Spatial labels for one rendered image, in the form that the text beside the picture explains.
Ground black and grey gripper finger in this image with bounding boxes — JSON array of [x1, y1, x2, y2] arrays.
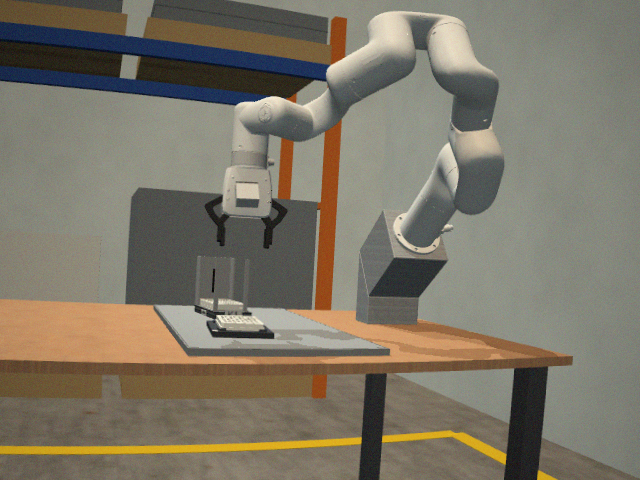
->
[[261, 199, 288, 249], [205, 195, 230, 246]]

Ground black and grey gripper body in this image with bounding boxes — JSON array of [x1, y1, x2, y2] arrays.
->
[[221, 165, 272, 219]]

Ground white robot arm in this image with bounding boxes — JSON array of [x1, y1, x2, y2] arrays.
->
[[231, 11, 504, 255]]

